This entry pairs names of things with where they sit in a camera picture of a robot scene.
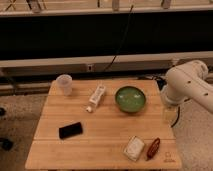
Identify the black eraser block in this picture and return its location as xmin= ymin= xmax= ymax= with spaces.
xmin=59 ymin=122 xmax=83 ymax=139

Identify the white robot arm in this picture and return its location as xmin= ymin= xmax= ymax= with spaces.
xmin=160 ymin=60 xmax=213 ymax=124

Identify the brown red oblong object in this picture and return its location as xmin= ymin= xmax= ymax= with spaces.
xmin=146 ymin=138 xmax=160 ymax=160

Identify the green bowl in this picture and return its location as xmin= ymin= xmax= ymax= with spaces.
xmin=115 ymin=86 xmax=146 ymax=113

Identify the white wrapped sponge packet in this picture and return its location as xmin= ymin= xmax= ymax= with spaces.
xmin=124 ymin=136 xmax=145 ymax=161

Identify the white small bottle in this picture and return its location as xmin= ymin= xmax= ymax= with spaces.
xmin=86 ymin=84 xmax=106 ymax=113

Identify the clear plastic cup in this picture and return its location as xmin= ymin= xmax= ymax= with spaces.
xmin=56 ymin=74 xmax=72 ymax=96

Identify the white wall outlet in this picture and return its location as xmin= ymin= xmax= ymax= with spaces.
xmin=88 ymin=65 xmax=93 ymax=72

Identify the black hanging cable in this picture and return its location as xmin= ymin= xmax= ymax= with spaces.
xmin=101 ymin=3 xmax=135 ymax=73

